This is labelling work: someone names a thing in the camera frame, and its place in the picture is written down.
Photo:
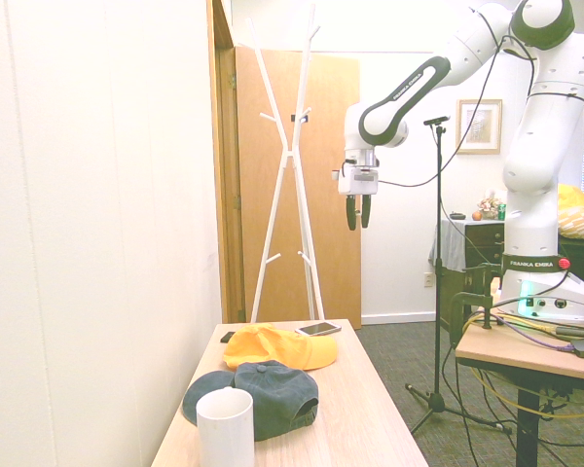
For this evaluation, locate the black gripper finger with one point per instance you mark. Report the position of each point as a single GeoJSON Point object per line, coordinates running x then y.
{"type": "Point", "coordinates": [366, 211]}
{"type": "Point", "coordinates": [352, 214]}

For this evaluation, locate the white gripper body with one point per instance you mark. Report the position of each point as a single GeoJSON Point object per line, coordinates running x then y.
{"type": "Point", "coordinates": [362, 181]}

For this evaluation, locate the yellow baseball cap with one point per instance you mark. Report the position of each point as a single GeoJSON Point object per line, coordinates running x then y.
{"type": "Point", "coordinates": [292, 348]}

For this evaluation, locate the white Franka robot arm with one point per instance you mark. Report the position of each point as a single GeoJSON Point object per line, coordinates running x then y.
{"type": "Point", "coordinates": [535, 146]}

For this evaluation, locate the dark green baseball cap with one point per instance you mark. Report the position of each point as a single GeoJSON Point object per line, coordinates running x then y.
{"type": "Point", "coordinates": [277, 389]}

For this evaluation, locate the brown wooden door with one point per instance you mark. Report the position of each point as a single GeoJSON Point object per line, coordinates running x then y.
{"type": "Point", "coordinates": [321, 253]}

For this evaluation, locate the white wooden coat rack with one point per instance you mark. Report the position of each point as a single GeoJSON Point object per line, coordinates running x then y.
{"type": "Point", "coordinates": [288, 160]}

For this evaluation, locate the black door sign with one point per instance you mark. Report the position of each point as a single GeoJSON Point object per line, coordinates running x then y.
{"type": "Point", "coordinates": [300, 117]}

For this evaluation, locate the grey draped cloth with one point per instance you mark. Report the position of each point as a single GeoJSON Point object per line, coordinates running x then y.
{"type": "Point", "coordinates": [450, 243]}

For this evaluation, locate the small black dish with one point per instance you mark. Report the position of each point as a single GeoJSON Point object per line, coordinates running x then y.
{"type": "Point", "coordinates": [457, 215]}

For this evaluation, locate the small orange fruit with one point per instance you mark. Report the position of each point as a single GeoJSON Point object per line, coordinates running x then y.
{"type": "Point", "coordinates": [477, 215]}

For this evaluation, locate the white smartphone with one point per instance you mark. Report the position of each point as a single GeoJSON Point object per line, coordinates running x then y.
{"type": "Point", "coordinates": [318, 329]}

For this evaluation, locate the dark wooden dresser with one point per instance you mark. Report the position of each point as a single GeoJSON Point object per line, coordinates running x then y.
{"type": "Point", "coordinates": [484, 238]}

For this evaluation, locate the flower ornament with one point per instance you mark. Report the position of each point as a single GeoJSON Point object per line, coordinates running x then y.
{"type": "Point", "coordinates": [489, 204]}

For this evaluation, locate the black metal table clamp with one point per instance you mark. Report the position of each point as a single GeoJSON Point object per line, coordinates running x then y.
{"type": "Point", "coordinates": [467, 297]}

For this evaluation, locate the green drink can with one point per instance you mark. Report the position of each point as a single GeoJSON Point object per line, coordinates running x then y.
{"type": "Point", "coordinates": [502, 212]}

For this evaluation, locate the black flat wallet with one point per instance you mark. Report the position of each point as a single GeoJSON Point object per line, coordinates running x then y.
{"type": "Point", "coordinates": [227, 337]}

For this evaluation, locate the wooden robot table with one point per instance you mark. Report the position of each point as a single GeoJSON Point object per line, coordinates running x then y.
{"type": "Point", "coordinates": [511, 352]}

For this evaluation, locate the white ceramic mug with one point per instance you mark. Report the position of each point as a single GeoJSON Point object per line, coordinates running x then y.
{"type": "Point", "coordinates": [225, 433]}

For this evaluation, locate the white wall outlet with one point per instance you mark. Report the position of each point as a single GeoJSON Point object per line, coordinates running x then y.
{"type": "Point", "coordinates": [428, 280]}

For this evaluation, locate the black camera on stand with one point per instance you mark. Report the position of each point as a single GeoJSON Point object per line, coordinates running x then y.
{"type": "Point", "coordinates": [437, 120]}

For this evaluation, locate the black camera tripod stand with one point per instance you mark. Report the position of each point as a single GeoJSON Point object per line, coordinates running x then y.
{"type": "Point", "coordinates": [438, 292]}

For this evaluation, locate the brown wooden door frame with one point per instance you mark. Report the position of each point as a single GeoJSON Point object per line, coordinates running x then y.
{"type": "Point", "coordinates": [226, 194]}

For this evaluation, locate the framed wall picture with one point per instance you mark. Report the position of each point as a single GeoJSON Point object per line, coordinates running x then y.
{"type": "Point", "coordinates": [479, 126]}

